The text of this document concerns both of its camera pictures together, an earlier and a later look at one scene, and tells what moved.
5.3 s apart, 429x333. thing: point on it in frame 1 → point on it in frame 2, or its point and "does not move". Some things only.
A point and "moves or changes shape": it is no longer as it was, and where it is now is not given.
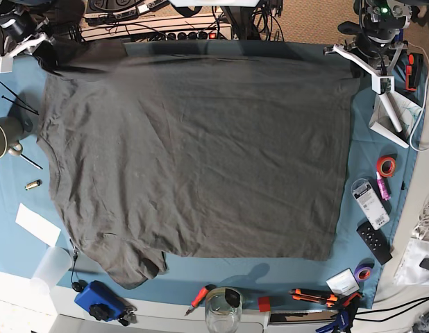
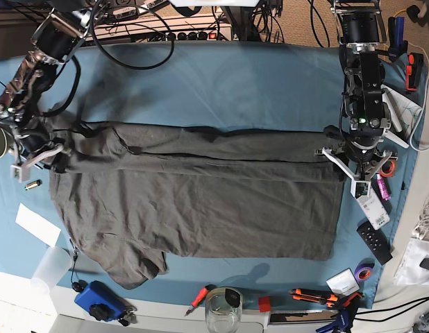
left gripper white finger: [3, 62] → [22, 173]
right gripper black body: [382, 21] → [362, 139]
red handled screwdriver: [200, 297] does not move
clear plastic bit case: [363, 191] does not move
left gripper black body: [19, 26] → [35, 135]
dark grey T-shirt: [198, 148] moves or changes shape
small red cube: [264, 304] does not move
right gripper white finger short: [400, 47] → [380, 164]
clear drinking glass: [223, 307] does not move
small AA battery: [34, 184] does not move
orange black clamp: [414, 71] does not move
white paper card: [37, 225] does not move
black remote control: [377, 242] does not move
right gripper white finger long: [376, 78] → [346, 170]
